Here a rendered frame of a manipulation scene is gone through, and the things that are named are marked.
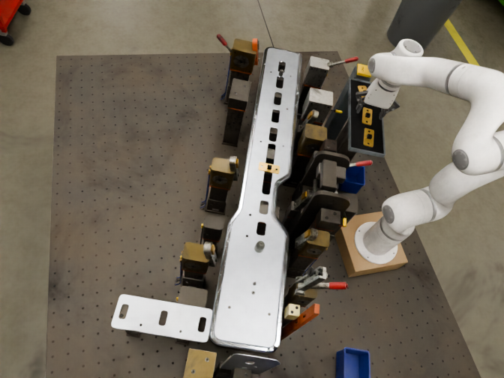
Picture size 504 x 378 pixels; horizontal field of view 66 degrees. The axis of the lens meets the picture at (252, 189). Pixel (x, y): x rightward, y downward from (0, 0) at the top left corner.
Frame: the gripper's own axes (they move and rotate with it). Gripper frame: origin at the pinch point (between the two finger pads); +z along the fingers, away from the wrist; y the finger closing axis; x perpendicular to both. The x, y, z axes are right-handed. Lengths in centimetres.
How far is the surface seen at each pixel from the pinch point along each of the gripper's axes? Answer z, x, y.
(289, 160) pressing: 18.5, 18.7, 24.9
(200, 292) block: 21, 78, 45
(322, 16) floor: 118, -233, 6
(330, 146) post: 8.6, 14.6, 11.5
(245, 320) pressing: 19, 84, 29
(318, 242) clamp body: 12, 54, 11
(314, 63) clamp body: 12.5, -34.0, 22.7
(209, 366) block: 13, 99, 37
